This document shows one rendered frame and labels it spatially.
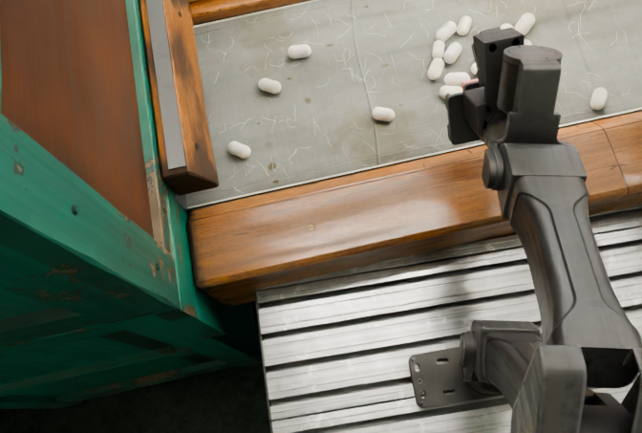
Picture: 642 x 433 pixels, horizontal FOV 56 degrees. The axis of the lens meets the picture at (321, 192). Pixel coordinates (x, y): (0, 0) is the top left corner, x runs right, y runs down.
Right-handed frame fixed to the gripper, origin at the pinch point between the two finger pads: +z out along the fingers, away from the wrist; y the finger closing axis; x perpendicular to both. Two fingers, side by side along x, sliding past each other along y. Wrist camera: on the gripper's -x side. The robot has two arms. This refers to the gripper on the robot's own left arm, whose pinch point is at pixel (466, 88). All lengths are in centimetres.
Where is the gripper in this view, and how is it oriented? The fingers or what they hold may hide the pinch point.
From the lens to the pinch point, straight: 84.7
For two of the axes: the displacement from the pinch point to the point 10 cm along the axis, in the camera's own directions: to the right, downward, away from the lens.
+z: -1.2, -4.8, 8.7
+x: 1.8, 8.5, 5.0
